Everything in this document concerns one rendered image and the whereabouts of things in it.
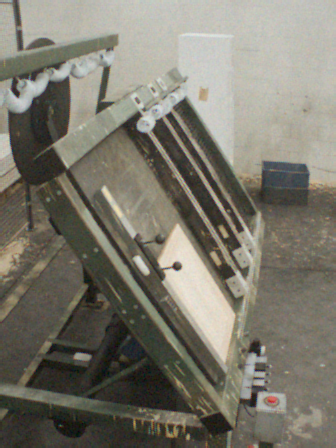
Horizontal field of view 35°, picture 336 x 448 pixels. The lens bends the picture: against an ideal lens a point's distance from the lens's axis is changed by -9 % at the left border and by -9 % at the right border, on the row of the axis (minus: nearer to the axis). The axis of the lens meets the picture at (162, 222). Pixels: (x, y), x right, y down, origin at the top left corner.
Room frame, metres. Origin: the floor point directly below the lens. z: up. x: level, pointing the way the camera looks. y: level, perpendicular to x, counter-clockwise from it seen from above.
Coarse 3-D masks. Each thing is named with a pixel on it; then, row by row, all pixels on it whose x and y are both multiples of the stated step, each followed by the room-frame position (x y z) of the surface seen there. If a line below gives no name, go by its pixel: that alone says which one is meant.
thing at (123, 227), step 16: (96, 192) 1.97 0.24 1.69; (112, 208) 1.95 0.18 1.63; (128, 224) 1.98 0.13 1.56; (128, 240) 1.94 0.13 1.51; (144, 256) 1.93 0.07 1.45; (160, 288) 1.91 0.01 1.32; (176, 304) 1.90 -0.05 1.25; (192, 320) 1.92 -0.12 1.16; (192, 336) 1.89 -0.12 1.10; (208, 352) 1.87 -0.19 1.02; (224, 368) 1.87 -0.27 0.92
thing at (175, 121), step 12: (168, 120) 3.22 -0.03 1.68; (180, 120) 3.25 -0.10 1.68; (180, 132) 3.20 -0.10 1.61; (192, 144) 3.19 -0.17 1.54; (192, 156) 3.19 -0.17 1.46; (204, 168) 3.17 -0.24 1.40; (216, 180) 3.17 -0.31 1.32; (216, 192) 3.16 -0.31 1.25; (228, 204) 3.14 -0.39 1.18; (228, 216) 3.14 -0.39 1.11; (240, 228) 3.13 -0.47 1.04; (252, 240) 3.13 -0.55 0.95
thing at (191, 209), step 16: (144, 144) 2.65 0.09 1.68; (160, 144) 2.69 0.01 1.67; (160, 160) 2.64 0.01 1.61; (160, 176) 2.64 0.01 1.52; (176, 176) 2.62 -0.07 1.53; (176, 192) 2.62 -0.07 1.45; (192, 208) 2.60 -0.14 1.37; (192, 224) 2.60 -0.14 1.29; (208, 224) 2.62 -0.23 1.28; (208, 240) 2.59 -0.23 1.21; (224, 256) 2.57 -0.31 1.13; (224, 272) 2.57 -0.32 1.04; (240, 288) 2.55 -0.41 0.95
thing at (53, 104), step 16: (32, 48) 2.69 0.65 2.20; (16, 80) 2.50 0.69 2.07; (32, 80) 2.68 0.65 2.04; (64, 80) 3.10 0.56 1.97; (16, 96) 2.50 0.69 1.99; (48, 96) 2.85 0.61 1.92; (64, 96) 3.10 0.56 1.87; (32, 112) 2.65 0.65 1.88; (48, 112) 2.76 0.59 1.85; (64, 112) 3.10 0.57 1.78; (16, 128) 2.48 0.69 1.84; (32, 128) 2.66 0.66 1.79; (64, 128) 3.09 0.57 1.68; (16, 144) 2.47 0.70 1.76; (32, 144) 2.65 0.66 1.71; (48, 144) 2.85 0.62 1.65; (16, 160) 2.46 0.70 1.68; (32, 160) 2.64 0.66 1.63; (32, 176) 2.63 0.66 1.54
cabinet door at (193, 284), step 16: (176, 224) 2.42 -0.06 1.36; (176, 240) 2.31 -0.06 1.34; (160, 256) 2.10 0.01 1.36; (176, 256) 2.22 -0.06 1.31; (192, 256) 2.36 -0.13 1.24; (176, 272) 2.12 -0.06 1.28; (192, 272) 2.25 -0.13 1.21; (176, 288) 2.02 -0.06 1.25; (192, 288) 2.15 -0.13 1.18; (208, 288) 2.30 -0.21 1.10; (192, 304) 2.06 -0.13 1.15; (208, 304) 2.19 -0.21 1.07; (224, 304) 2.33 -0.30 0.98; (208, 320) 2.09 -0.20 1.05; (224, 320) 2.23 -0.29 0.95; (208, 336) 1.99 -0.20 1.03; (224, 336) 2.12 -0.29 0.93; (224, 352) 2.02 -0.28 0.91
